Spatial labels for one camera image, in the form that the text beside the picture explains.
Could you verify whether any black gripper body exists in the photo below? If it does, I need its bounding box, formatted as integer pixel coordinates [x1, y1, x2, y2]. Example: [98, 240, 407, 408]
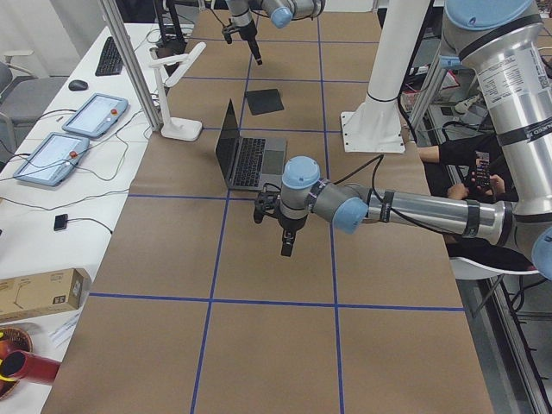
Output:
[278, 216, 306, 233]
[241, 24, 257, 41]

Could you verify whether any black mouse pad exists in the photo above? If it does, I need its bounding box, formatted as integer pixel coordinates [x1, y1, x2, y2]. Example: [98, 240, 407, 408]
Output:
[245, 88, 284, 116]

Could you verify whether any grey laptop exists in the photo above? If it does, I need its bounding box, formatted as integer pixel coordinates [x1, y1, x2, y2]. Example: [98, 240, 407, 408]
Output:
[216, 99, 287, 191]

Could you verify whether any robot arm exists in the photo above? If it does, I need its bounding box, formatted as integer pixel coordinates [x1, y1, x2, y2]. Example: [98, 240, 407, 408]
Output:
[222, 0, 326, 66]
[275, 1, 551, 277]

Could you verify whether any white desk lamp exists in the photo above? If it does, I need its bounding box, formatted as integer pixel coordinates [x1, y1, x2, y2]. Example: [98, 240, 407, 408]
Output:
[148, 41, 207, 141]

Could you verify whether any black desk mouse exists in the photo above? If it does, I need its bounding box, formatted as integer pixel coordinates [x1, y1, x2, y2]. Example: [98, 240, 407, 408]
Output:
[68, 79, 89, 91]

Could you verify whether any black keyboard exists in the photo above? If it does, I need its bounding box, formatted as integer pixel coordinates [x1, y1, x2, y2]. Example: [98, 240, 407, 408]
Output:
[95, 36, 123, 77]

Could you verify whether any far teach pendant tablet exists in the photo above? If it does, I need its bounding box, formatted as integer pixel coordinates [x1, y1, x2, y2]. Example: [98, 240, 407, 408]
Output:
[62, 93, 129, 139]

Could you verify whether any teach pendant tablet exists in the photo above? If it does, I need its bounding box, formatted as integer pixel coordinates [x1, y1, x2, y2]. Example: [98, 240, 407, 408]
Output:
[13, 133, 90, 187]
[62, 93, 129, 139]

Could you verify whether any white chair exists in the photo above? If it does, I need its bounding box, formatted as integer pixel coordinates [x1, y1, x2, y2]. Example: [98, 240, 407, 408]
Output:
[450, 257, 539, 280]

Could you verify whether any person in black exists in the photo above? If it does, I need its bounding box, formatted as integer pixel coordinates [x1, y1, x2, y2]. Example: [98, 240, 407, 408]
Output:
[418, 133, 534, 271]

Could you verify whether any black smartphone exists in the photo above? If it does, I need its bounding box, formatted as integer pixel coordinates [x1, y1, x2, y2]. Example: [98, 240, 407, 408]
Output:
[473, 151, 490, 190]

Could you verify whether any small black device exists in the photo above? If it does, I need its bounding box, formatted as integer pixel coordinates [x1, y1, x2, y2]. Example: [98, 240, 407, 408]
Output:
[53, 214, 69, 231]

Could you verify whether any near teach pendant tablet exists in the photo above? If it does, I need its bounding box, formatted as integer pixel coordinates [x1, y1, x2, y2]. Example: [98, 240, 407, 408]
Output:
[13, 133, 90, 187]

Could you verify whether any grey office chair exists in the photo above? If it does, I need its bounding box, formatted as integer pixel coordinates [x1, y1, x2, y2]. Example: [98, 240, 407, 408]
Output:
[1, 49, 65, 151]

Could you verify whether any cardboard box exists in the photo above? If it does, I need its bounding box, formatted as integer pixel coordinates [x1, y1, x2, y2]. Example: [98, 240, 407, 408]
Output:
[1, 268, 91, 323]

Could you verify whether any wicker basket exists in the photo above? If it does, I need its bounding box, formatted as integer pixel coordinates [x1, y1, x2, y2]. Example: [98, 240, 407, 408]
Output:
[0, 326, 35, 400]

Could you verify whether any red cylinder object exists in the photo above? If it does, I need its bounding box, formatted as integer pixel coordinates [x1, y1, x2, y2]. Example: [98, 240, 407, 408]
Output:
[1, 350, 61, 385]

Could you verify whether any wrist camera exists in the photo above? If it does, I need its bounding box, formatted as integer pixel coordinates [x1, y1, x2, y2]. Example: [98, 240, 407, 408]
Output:
[253, 191, 280, 224]

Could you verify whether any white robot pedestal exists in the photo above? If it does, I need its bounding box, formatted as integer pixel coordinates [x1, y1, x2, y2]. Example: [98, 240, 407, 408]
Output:
[341, 0, 431, 154]

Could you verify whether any aluminium frame post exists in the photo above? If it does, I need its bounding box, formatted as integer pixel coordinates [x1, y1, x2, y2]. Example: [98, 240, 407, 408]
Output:
[98, 0, 162, 132]

